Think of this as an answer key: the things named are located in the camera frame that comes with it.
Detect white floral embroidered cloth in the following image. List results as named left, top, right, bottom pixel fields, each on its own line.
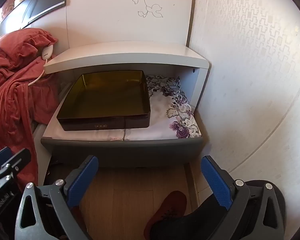
left=110, top=74, right=203, bottom=142

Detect white oval controller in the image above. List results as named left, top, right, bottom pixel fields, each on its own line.
left=41, top=44, right=54, bottom=61

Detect red plush blanket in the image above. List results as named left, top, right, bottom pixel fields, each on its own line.
left=0, top=28, right=62, bottom=193

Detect white nightstand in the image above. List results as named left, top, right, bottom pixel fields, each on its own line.
left=34, top=41, right=212, bottom=180

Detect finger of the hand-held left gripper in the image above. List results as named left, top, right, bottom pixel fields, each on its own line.
left=0, top=146, right=32, bottom=180

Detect red slipper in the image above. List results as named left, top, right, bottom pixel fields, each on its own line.
left=144, top=190, right=188, bottom=235

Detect person's leg in black trousers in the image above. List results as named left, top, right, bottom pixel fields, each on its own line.
left=150, top=200, right=230, bottom=240

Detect brown box with gold inside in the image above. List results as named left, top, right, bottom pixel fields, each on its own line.
left=56, top=70, right=151, bottom=131

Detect white flower-print headboard panel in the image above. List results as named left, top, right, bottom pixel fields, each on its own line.
left=64, top=0, right=197, bottom=53

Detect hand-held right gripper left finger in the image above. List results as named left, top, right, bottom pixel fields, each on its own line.
left=15, top=155, right=99, bottom=240

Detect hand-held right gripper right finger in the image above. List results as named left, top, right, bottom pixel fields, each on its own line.
left=201, top=155, right=287, bottom=240

